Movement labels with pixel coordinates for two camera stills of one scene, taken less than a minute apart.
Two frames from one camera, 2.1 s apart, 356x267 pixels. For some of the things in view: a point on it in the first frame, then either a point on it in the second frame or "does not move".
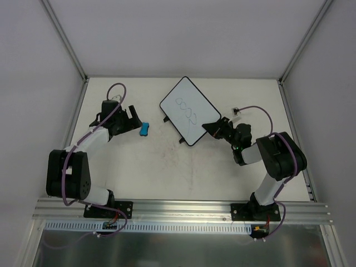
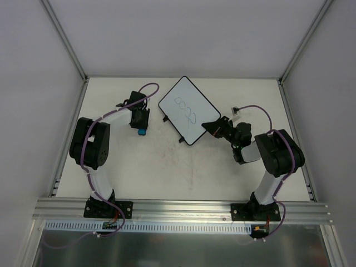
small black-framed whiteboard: (188, 109) does not move
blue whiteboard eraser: (144, 129) does not move
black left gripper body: (128, 120) to (140, 122)
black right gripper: (221, 129) does not move
